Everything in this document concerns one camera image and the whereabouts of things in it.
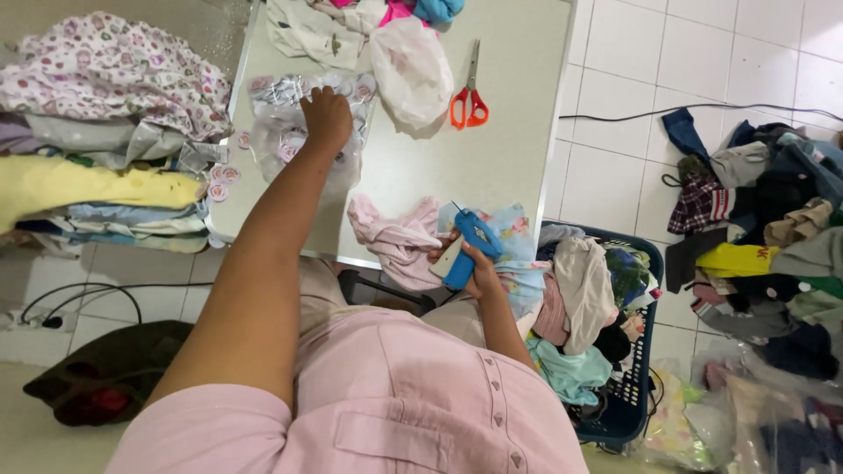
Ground person's left hand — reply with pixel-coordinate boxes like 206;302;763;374
299;86;354;156

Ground person's right hand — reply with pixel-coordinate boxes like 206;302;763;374
427;227;504;301

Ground blue tagging gun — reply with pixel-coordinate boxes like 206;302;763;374
441;200;505;291

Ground pink striped garment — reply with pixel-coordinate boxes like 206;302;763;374
347;195;455;292

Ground clear bag of round tags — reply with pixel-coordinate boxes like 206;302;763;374
247;71;378;193

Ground heap of mixed garments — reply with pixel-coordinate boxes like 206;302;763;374
265;0;466;71

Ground light blue floral garment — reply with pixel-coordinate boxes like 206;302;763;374
437;203;553;321

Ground white plastic bag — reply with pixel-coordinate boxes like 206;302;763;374
368;16;456;133

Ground white table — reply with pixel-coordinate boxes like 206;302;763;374
207;0;578;271

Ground beige trousers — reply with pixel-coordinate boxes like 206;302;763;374
296;255;537;350

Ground blue laundry basket of clothes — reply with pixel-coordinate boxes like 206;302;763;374
526;221;666;450

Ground pink shirt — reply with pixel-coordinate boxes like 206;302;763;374
105;309;590;474

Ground stack of folded clothes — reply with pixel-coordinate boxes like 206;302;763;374
0;10;233;255

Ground heap of dark clothes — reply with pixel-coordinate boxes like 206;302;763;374
661;108;843;384

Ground dark green bag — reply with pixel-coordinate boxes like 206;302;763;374
23;320;196;428

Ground clear plastic bags of clothes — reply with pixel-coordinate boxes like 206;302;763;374
631;342;843;474

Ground white power strip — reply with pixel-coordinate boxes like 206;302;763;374
0;305;78;334

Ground black chair frame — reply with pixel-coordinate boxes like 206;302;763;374
337;269;437;318

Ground orange handled scissors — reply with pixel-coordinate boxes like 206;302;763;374
450;38;490;130

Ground black power strip cable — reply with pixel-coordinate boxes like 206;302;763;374
19;282;216;327

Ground thin black floor cable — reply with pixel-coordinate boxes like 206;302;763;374
559;102;843;124

